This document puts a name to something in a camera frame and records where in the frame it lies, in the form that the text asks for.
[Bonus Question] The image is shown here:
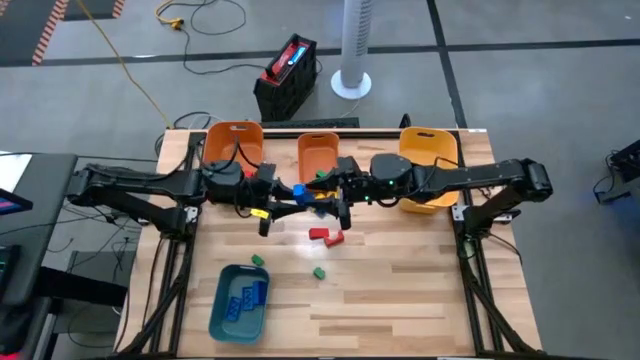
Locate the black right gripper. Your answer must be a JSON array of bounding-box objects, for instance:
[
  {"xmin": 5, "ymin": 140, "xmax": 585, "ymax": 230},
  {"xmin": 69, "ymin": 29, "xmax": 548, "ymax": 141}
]
[{"xmin": 305, "ymin": 155, "xmax": 374, "ymax": 233}]

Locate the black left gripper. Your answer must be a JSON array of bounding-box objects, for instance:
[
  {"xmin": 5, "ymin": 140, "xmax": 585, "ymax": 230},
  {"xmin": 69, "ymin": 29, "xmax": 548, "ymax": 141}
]
[{"xmin": 239, "ymin": 177, "xmax": 342, "ymax": 239}]

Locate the small orange plastic bin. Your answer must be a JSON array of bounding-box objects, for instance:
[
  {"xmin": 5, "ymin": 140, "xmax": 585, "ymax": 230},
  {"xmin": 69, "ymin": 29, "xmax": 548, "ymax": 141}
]
[{"xmin": 296, "ymin": 131, "xmax": 342, "ymax": 187}]

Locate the black keyboard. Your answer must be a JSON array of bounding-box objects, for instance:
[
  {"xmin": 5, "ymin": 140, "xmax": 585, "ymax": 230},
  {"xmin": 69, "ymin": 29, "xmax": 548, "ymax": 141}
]
[{"xmin": 259, "ymin": 116, "xmax": 361, "ymax": 130}]

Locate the large orange plastic bin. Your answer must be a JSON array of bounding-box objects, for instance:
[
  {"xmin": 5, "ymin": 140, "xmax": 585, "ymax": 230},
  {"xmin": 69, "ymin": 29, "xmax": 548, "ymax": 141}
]
[{"xmin": 201, "ymin": 120, "xmax": 266, "ymax": 176}]

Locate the yellow plastic bin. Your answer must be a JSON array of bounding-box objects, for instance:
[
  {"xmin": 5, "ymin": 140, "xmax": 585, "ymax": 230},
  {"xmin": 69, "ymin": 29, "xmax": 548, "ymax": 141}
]
[{"xmin": 397, "ymin": 126, "xmax": 461, "ymax": 216}]

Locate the black plastic crate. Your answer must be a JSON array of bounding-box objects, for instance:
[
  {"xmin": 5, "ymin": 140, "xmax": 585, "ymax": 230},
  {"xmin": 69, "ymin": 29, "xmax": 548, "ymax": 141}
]
[{"xmin": 252, "ymin": 39, "xmax": 320, "ymax": 123}]

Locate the teal plastic bin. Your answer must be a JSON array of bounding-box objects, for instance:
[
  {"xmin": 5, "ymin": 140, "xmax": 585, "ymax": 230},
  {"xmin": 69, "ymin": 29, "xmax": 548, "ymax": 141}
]
[{"xmin": 207, "ymin": 263, "xmax": 272, "ymax": 345}]

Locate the red black battery box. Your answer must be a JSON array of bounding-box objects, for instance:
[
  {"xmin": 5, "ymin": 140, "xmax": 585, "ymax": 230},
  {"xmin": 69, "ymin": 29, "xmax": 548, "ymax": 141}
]
[{"xmin": 261, "ymin": 33, "xmax": 312, "ymax": 85}]

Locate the white tower fan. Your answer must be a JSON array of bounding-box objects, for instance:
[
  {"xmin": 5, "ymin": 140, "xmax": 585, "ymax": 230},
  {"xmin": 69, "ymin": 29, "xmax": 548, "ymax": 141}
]
[{"xmin": 330, "ymin": 0, "xmax": 374, "ymax": 101}]

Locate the black desk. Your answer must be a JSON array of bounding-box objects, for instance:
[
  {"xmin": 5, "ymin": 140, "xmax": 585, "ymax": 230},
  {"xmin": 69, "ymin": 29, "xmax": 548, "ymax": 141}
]
[{"xmin": 0, "ymin": 152, "xmax": 80, "ymax": 307}]

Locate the monitor screen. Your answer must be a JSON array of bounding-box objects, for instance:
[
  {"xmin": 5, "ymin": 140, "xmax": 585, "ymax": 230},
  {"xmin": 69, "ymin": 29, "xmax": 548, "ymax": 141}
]
[{"xmin": 0, "ymin": 187, "xmax": 34, "ymax": 217}]

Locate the black equipment stand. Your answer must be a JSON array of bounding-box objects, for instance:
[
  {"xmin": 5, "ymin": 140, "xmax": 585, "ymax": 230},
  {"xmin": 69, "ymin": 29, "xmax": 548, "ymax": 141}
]
[{"xmin": 592, "ymin": 138, "xmax": 640, "ymax": 205}]

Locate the black mat striped edge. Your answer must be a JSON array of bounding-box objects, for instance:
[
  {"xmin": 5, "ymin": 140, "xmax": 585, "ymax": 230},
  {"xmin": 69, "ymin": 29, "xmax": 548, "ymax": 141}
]
[{"xmin": 0, "ymin": 0, "xmax": 127, "ymax": 67}]

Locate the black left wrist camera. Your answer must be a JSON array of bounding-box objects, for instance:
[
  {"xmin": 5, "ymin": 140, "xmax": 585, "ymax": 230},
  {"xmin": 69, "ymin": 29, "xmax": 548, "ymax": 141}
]
[{"xmin": 255, "ymin": 162, "xmax": 279, "ymax": 184}]

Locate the black floor cable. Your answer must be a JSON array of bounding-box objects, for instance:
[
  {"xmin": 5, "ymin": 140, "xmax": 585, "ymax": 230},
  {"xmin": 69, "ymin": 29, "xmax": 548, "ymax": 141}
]
[{"xmin": 180, "ymin": 0, "xmax": 267, "ymax": 77}]

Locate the yellow extension cable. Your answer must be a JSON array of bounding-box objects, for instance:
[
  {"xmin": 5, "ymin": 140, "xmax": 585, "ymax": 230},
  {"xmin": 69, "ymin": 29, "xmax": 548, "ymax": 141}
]
[{"xmin": 74, "ymin": 0, "xmax": 186, "ymax": 130}]

